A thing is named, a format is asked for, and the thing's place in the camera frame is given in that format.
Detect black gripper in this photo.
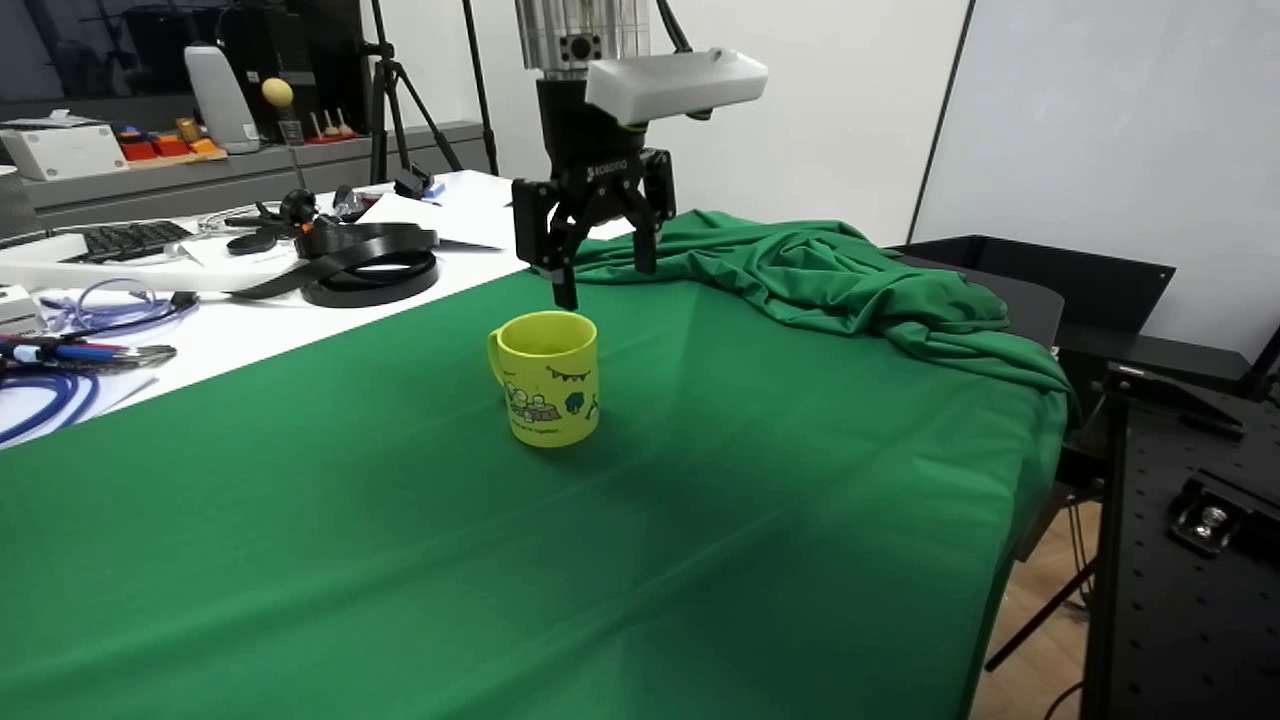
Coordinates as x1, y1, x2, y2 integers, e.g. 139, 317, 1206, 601
507, 74, 680, 311

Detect yellow mug with print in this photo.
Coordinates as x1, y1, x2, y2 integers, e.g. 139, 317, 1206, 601
483, 308, 605, 450

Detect thin black pole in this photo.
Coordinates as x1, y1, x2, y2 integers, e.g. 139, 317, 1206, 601
454, 0, 503, 179

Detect black tripod with panel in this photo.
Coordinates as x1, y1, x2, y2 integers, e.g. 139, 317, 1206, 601
354, 0, 468, 188

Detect black ball stand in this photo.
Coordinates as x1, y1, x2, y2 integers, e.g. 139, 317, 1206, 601
221, 103, 327, 259

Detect black light stand pole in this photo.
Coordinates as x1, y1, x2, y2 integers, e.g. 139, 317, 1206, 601
902, 0, 983, 248

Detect green cloth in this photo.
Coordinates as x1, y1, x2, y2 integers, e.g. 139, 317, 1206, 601
0, 206, 1080, 720

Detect red small objects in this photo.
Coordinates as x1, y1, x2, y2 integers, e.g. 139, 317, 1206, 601
115, 122, 229, 165

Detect black keyboard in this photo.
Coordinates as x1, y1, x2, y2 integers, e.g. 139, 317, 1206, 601
77, 215, 201, 268

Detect dark framed window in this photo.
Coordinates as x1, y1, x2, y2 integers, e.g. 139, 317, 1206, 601
0, 0, 371, 136

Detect small white box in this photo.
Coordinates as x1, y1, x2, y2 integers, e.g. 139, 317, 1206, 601
0, 119, 131, 188

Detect black perforated cart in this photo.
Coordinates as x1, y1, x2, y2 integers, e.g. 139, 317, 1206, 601
1080, 355, 1280, 720

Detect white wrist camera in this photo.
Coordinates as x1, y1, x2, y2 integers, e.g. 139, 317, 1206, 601
580, 48, 772, 132

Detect blue cable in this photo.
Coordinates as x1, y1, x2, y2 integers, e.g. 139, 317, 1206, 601
0, 274, 182, 450

